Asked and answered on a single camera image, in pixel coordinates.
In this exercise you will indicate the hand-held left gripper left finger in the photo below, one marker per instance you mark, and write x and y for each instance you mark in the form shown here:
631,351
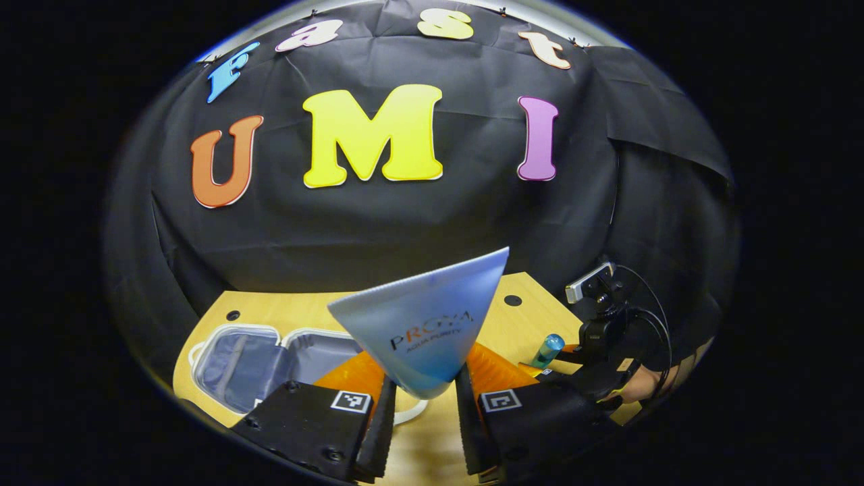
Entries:
310,425

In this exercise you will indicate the white blue skincare tube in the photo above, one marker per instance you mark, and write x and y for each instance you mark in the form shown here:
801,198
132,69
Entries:
432,317

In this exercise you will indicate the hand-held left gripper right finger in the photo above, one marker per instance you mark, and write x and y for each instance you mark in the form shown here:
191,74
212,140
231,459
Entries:
540,418

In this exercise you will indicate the white suitcase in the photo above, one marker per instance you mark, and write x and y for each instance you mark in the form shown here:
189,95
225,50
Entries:
243,364

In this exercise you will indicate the blue skincare bottle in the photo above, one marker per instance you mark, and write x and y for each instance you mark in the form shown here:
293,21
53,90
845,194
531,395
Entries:
547,350

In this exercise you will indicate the black backdrop cloth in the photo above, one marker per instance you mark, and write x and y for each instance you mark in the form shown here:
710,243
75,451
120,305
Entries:
405,223

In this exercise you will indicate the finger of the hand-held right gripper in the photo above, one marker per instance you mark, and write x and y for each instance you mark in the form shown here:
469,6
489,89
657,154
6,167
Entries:
570,356
550,374

